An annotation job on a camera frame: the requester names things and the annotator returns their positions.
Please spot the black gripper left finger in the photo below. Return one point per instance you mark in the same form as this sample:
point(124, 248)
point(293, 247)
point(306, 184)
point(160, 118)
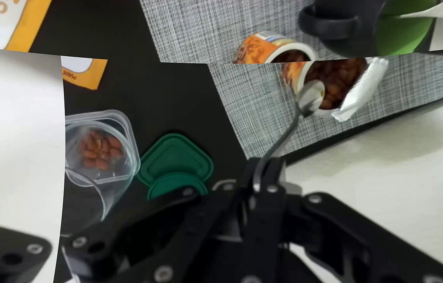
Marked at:
point(155, 243)

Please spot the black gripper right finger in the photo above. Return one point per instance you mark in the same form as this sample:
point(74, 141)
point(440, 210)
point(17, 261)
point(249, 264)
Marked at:
point(350, 245)

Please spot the metal spoon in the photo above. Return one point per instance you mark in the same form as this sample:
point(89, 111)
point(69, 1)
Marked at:
point(306, 102)

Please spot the orange labelled food can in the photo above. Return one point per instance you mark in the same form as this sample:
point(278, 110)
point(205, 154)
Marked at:
point(342, 85)

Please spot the green plastic lid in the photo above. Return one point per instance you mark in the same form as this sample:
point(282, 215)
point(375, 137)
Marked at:
point(174, 162)

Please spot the clear plastic container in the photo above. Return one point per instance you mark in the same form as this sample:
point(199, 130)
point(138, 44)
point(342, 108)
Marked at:
point(102, 154)

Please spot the grey woven placemat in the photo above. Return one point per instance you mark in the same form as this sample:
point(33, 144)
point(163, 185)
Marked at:
point(256, 99)

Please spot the black mug green inside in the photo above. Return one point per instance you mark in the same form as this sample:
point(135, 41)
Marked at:
point(366, 26)

